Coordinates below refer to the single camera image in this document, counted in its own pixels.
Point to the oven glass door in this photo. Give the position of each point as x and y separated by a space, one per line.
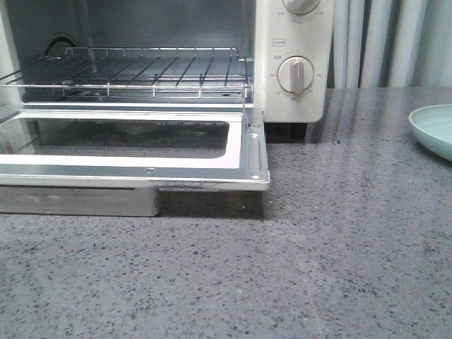
107 160

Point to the white Toshiba toaster oven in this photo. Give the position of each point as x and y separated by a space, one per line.
268 55

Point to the lower timer knob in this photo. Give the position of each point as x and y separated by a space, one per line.
295 74

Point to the upper temperature knob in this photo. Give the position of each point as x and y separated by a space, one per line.
300 7

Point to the white curtain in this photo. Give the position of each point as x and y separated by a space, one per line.
391 44

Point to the light green plate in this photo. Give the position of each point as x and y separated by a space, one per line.
431 126

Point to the wire oven rack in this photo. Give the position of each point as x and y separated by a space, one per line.
136 75

